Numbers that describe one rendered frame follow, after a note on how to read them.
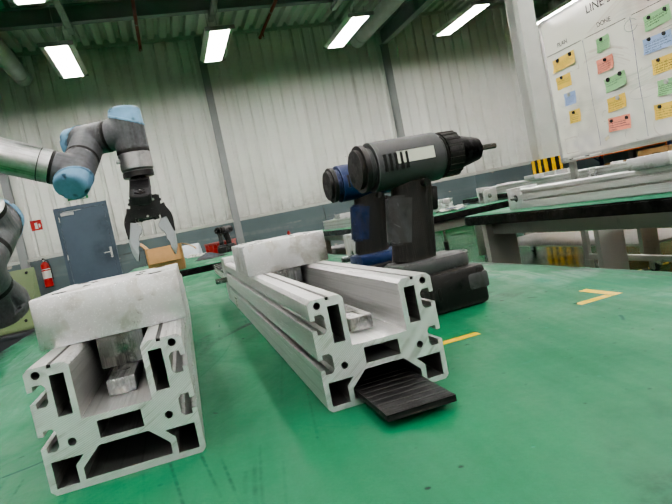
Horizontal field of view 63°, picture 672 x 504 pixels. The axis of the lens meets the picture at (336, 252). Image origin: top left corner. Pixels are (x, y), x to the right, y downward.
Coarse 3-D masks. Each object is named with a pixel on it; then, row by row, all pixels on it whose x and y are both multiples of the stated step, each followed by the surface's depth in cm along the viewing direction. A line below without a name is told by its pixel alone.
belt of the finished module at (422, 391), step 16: (368, 368) 47; (384, 368) 46; (400, 368) 45; (368, 384) 42; (384, 384) 42; (400, 384) 41; (416, 384) 40; (432, 384) 40; (368, 400) 39; (384, 400) 38; (400, 400) 38; (416, 400) 37; (432, 400) 36; (448, 400) 37; (384, 416) 36; (400, 416) 36
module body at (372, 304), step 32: (256, 288) 69; (288, 288) 50; (320, 288) 67; (352, 288) 54; (384, 288) 45; (416, 288) 42; (256, 320) 77; (288, 320) 50; (320, 320) 42; (352, 320) 45; (384, 320) 47; (416, 320) 43; (288, 352) 54; (320, 352) 40; (352, 352) 41; (384, 352) 43; (416, 352) 42; (320, 384) 41; (352, 384) 41
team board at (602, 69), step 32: (608, 0) 329; (640, 0) 309; (544, 32) 385; (576, 32) 357; (608, 32) 334; (640, 32) 313; (576, 64) 363; (608, 64) 338; (640, 64) 317; (576, 96) 369; (608, 96) 344; (640, 96) 322; (576, 128) 375; (608, 128) 349; (640, 128) 327; (576, 160) 380; (640, 256) 352
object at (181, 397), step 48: (144, 336) 41; (192, 336) 80; (48, 384) 35; (96, 384) 43; (144, 384) 42; (192, 384) 39; (96, 432) 36; (144, 432) 43; (192, 432) 41; (48, 480) 36; (96, 480) 36
